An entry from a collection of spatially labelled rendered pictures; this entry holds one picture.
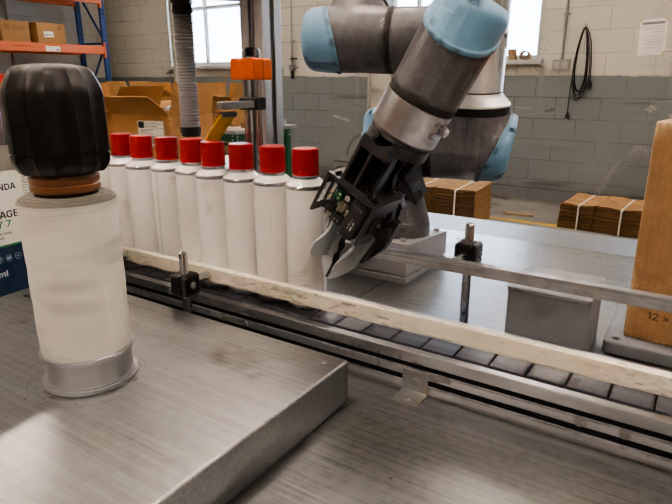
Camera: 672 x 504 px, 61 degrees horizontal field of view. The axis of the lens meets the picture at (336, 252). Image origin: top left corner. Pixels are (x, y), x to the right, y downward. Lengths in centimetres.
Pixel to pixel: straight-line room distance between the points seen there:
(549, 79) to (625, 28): 74
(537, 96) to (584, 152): 71
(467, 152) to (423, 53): 43
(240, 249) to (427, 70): 36
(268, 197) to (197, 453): 36
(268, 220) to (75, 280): 28
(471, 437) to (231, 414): 23
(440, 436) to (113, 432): 30
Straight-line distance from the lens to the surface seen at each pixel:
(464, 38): 57
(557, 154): 611
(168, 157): 89
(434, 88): 58
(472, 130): 98
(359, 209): 61
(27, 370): 68
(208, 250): 83
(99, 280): 56
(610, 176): 604
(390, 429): 60
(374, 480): 54
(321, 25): 71
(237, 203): 77
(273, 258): 75
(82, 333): 57
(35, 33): 865
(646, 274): 80
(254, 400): 55
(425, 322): 64
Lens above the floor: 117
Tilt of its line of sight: 17 degrees down
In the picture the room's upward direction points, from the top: straight up
